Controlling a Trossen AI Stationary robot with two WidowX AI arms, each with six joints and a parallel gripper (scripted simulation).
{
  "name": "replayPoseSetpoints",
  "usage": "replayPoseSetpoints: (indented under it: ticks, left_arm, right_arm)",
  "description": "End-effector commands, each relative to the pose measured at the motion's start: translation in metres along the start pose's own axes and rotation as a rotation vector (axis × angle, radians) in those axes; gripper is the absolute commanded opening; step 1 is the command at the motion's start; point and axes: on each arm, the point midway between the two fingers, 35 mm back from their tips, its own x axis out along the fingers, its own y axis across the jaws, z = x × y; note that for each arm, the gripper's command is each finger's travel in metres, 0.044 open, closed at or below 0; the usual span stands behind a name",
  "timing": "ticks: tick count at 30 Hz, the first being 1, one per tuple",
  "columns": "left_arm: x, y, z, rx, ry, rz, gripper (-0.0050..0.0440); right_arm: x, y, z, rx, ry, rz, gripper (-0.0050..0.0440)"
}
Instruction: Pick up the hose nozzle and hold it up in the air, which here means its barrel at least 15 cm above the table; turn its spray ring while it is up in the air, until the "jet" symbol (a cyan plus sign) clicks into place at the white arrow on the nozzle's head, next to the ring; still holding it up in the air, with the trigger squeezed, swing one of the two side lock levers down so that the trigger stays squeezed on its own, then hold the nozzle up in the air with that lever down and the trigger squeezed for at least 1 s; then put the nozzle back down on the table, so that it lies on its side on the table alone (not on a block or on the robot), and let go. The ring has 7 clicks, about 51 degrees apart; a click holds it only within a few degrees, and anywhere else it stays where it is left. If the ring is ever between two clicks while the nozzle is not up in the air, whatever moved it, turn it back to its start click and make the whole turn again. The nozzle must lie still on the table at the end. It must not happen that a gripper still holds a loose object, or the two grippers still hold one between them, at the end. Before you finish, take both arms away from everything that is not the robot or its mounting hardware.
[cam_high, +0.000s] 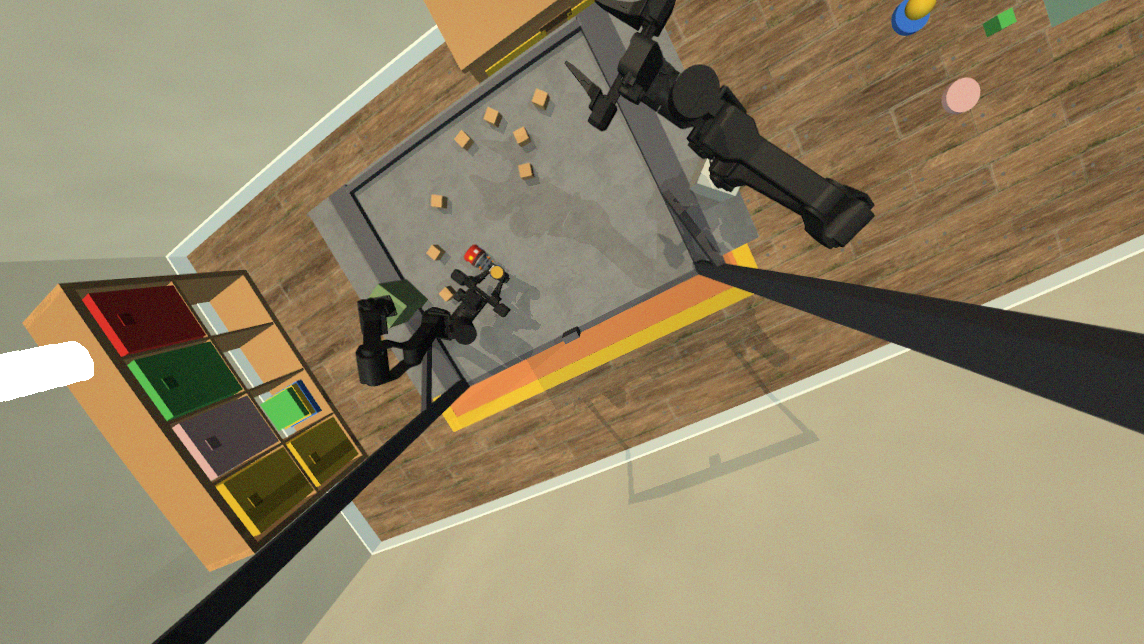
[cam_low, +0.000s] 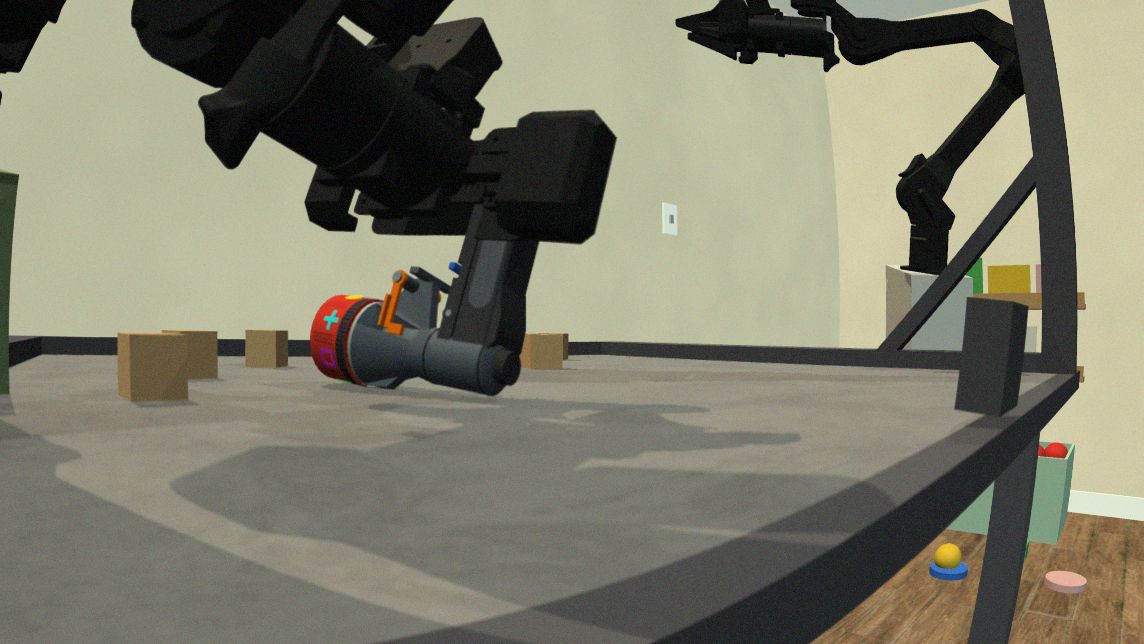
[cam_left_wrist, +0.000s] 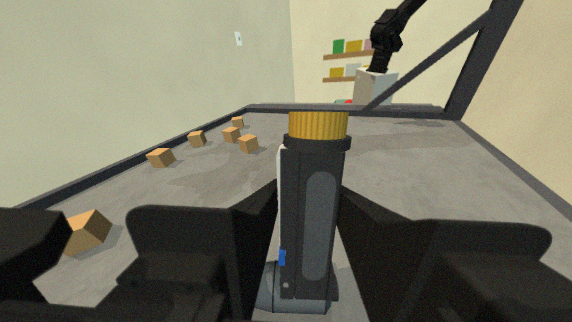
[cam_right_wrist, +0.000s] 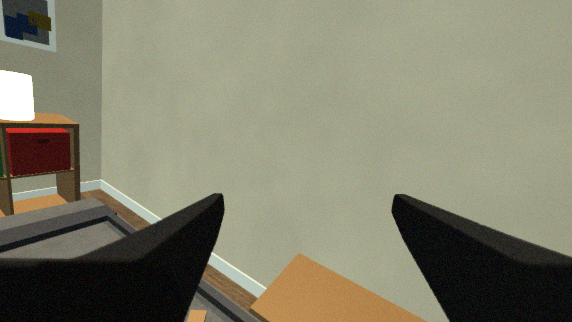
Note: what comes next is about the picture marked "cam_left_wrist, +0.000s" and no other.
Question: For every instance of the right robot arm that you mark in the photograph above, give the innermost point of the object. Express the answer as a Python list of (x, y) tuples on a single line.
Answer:
[(387, 32)]

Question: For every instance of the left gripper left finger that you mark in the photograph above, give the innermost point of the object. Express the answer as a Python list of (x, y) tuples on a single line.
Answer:
[(241, 237)]

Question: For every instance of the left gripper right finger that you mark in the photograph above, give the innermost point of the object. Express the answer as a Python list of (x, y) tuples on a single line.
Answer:
[(392, 256)]

